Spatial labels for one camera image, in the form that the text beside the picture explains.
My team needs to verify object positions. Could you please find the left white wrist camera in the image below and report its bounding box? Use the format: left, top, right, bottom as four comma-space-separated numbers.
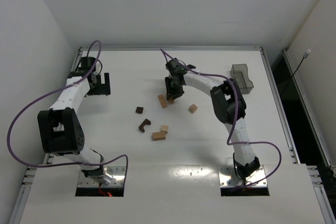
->
95, 60, 103, 75

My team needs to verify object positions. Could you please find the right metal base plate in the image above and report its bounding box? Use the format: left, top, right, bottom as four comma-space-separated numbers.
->
218, 166, 268, 189

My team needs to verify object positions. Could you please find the dark brown wood cube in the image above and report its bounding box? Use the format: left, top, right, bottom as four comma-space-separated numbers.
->
135, 106, 144, 114

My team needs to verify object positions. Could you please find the dark brown arch block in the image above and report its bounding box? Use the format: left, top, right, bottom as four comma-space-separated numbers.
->
138, 119, 152, 133

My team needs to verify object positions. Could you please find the metal base plate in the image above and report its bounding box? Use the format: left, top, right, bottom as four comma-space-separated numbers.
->
218, 166, 268, 189
77, 166, 126, 188

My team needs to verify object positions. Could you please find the small pale wood cube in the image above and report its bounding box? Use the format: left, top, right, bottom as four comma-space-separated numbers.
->
161, 125, 169, 134

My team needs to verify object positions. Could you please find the light wood cube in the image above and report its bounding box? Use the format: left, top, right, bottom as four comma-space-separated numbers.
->
188, 104, 198, 113

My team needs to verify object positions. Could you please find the long light wood block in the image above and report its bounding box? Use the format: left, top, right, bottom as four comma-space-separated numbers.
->
157, 94, 167, 108

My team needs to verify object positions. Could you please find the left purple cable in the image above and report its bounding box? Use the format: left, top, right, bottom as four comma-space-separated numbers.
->
6, 40, 129, 175

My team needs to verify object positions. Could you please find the purple cable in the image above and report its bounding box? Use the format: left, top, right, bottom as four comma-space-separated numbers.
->
159, 48, 282, 189
6, 40, 129, 175

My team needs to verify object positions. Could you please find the smoky transparent plastic bin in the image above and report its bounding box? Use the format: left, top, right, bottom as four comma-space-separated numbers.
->
230, 64, 254, 94

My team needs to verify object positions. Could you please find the thick light wood block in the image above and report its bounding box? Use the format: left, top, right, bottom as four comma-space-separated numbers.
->
152, 131, 166, 141

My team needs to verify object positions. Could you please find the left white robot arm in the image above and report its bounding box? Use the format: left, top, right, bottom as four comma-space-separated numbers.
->
37, 57, 113, 186

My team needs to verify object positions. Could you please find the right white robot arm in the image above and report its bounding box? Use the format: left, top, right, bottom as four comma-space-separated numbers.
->
165, 59, 260, 182

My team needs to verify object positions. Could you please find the black wall cable white plug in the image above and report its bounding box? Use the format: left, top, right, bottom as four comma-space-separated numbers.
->
283, 49, 311, 92

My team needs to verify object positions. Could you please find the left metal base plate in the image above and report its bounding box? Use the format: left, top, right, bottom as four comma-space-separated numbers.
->
77, 166, 126, 188

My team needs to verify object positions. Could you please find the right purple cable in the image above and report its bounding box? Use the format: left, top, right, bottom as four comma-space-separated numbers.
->
159, 48, 282, 189

